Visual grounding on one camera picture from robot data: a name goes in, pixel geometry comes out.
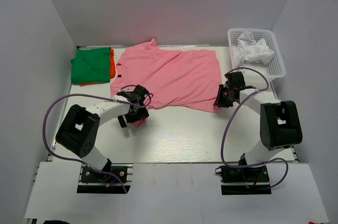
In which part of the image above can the pink t shirt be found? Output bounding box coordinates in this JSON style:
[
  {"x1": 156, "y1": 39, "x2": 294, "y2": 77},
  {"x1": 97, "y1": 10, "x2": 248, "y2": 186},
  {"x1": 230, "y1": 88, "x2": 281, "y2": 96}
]
[{"x1": 110, "y1": 39, "x2": 222, "y2": 113}]

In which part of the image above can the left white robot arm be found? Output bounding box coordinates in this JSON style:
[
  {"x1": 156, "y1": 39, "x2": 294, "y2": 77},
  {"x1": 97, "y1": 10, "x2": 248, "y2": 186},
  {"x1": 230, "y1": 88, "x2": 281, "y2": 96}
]
[{"x1": 55, "y1": 85, "x2": 152, "y2": 181}]

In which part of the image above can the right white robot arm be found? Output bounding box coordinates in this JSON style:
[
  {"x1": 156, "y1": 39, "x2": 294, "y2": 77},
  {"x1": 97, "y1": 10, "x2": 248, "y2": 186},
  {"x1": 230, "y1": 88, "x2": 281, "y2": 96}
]
[{"x1": 214, "y1": 69, "x2": 303, "y2": 181}]

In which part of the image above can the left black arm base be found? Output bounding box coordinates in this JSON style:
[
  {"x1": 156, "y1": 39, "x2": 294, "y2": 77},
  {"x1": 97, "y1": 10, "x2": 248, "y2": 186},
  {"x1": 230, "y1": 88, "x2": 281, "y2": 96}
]
[{"x1": 77, "y1": 164, "x2": 133, "y2": 194}]

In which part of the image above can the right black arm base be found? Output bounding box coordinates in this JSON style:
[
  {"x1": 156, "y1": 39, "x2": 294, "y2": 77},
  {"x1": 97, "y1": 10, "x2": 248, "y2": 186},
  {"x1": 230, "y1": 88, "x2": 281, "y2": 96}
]
[{"x1": 215, "y1": 166, "x2": 271, "y2": 195}]

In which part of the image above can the white crumpled t shirt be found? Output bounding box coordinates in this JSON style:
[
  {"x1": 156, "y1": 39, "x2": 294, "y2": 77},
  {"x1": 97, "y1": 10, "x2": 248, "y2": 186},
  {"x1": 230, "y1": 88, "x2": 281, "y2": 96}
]
[{"x1": 232, "y1": 31, "x2": 275, "y2": 68}]

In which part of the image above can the orange folded t shirt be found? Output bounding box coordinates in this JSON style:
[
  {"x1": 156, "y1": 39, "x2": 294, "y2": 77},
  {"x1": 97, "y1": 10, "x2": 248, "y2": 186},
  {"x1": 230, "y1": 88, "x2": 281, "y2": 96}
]
[{"x1": 80, "y1": 49, "x2": 116, "y2": 87}]

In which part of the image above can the white plastic basket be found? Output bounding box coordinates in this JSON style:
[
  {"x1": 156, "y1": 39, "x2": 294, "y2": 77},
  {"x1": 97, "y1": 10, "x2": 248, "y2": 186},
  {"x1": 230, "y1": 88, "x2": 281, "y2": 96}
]
[{"x1": 228, "y1": 28, "x2": 286, "y2": 81}]

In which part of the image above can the green folded t shirt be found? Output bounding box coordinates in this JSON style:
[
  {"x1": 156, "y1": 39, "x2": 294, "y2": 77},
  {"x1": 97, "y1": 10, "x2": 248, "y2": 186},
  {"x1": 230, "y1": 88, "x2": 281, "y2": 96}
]
[{"x1": 70, "y1": 47, "x2": 111, "y2": 85}]

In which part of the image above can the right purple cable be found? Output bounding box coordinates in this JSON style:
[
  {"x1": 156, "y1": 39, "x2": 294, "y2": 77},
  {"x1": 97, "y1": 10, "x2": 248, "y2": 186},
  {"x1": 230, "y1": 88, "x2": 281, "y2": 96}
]
[{"x1": 220, "y1": 67, "x2": 289, "y2": 189}]

